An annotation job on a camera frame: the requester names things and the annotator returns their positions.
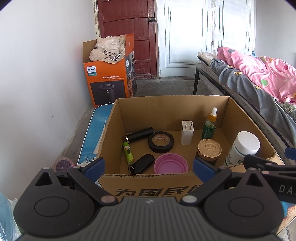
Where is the grey bed sheet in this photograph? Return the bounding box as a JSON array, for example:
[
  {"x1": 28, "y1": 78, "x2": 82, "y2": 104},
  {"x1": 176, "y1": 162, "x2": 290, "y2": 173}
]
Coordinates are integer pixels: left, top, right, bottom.
[{"x1": 209, "y1": 58, "x2": 296, "y2": 149}]

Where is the green floral cloth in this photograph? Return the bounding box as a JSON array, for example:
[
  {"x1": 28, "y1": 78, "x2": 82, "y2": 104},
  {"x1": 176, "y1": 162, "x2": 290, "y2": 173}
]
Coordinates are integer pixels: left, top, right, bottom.
[{"x1": 276, "y1": 100, "x2": 296, "y2": 116}]

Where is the white panelled door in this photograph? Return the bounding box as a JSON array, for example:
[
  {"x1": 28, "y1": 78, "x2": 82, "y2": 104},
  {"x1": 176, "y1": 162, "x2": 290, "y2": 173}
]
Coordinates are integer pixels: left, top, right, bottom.
[{"x1": 158, "y1": 0, "x2": 257, "y2": 79}]

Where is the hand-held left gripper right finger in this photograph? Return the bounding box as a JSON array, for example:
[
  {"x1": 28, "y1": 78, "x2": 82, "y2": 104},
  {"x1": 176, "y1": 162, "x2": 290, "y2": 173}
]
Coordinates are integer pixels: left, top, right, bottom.
[{"x1": 180, "y1": 157, "x2": 264, "y2": 207}]

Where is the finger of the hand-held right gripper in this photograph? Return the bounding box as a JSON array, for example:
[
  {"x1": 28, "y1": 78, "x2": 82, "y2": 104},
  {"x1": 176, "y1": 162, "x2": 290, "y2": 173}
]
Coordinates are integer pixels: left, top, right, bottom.
[
  {"x1": 243, "y1": 154, "x2": 296, "y2": 174},
  {"x1": 285, "y1": 146, "x2": 296, "y2": 161}
]

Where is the blue plastic bag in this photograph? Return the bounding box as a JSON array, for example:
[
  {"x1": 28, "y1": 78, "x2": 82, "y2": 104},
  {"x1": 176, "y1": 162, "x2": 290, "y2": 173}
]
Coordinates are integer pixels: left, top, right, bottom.
[{"x1": 0, "y1": 192, "x2": 21, "y2": 233}]

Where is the checkered hat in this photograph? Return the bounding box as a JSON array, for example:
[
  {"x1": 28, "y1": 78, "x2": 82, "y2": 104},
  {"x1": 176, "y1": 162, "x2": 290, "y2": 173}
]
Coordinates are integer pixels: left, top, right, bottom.
[{"x1": 102, "y1": 50, "x2": 125, "y2": 64}]

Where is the gold lidded jar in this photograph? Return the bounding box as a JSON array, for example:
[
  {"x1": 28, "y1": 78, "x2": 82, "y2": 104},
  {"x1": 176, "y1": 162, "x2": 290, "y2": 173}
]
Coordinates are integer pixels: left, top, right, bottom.
[{"x1": 196, "y1": 138, "x2": 222, "y2": 167}]

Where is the white charger plug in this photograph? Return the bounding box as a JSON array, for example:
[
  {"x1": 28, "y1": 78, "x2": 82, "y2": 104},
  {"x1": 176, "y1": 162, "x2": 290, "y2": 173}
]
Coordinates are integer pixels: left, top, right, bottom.
[{"x1": 181, "y1": 120, "x2": 195, "y2": 145}]

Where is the black key fob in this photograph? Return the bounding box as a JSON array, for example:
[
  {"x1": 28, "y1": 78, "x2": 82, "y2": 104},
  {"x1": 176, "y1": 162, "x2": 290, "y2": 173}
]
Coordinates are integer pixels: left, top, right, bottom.
[{"x1": 129, "y1": 154, "x2": 155, "y2": 175}]

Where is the black cylinder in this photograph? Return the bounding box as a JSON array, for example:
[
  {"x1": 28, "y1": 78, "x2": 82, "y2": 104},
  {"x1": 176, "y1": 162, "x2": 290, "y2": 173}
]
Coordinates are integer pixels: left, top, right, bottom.
[{"x1": 125, "y1": 127, "x2": 155, "y2": 143}]

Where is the black tape roll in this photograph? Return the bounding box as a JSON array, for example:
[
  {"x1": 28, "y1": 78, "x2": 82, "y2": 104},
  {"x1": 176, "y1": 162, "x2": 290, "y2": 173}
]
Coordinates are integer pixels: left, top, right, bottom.
[{"x1": 148, "y1": 131, "x2": 175, "y2": 154}]

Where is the red wooden door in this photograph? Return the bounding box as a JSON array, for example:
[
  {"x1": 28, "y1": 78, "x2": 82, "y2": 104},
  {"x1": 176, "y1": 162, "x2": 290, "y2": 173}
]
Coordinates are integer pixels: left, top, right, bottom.
[{"x1": 97, "y1": 0, "x2": 160, "y2": 80}]

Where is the green lip balm tube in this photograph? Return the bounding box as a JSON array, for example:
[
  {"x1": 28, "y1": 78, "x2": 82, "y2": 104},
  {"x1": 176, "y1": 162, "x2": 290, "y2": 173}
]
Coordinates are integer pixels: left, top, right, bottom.
[{"x1": 122, "y1": 142, "x2": 136, "y2": 165}]

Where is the grey mattress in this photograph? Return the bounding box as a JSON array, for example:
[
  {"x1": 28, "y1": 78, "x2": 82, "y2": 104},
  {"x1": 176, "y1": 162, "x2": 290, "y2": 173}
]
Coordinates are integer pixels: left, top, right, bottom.
[{"x1": 197, "y1": 52, "x2": 232, "y2": 96}]

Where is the brown cardboard box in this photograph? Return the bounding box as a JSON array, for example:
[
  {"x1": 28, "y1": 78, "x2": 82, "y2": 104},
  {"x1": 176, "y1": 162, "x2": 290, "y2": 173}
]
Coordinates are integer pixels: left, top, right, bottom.
[{"x1": 96, "y1": 95, "x2": 285, "y2": 202}]

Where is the white lidded jar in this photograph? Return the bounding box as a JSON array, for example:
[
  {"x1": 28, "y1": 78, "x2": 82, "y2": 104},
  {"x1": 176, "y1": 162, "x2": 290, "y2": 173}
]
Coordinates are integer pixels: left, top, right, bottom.
[{"x1": 223, "y1": 131, "x2": 261, "y2": 167}]

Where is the green dropper bottle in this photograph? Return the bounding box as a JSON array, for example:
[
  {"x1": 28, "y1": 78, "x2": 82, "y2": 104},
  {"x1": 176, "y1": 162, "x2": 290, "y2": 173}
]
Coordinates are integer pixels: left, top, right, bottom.
[{"x1": 201, "y1": 107, "x2": 218, "y2": 140}]

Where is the orange printed carton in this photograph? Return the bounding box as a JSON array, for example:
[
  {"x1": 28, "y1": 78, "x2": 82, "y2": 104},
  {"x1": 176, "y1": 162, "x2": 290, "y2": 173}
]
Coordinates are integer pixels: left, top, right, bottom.
[{"x1": 83, "y1": 34, "x2": 137, "y2": 108}]

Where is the pink plastic lid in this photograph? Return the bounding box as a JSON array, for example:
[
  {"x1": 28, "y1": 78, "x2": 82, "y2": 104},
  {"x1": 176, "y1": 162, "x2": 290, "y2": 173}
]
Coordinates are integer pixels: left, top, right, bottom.
[{"x1": 154, "y1": 153, "x2": 189, "y2": 174}]

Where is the pink patterned blanket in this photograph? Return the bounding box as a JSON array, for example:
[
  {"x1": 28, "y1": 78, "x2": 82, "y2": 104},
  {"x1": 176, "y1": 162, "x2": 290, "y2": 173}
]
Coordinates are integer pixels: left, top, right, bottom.
[{"x1": 217, "y1": 47, "x2": 296, "y2": 103}]

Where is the beige cloth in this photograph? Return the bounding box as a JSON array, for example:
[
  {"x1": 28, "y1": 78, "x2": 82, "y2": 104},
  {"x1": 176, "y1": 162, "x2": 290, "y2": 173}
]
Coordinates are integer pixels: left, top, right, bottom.
[{"x1": 89, "y1": 36, "x2": 126, "y2": 64}]

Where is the purple round container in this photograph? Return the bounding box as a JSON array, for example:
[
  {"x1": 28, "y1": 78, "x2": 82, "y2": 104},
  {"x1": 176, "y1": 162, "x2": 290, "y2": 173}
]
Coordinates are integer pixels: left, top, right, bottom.
[{"x1": 54, "y1": 157, "x2": 74, "y2": 172}]

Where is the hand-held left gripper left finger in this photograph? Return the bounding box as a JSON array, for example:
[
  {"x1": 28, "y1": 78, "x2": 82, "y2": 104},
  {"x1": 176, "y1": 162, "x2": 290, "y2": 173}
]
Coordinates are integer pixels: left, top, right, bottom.
[{"x1": 34, "y1": 157, "x2": 119, "y2": 207}]

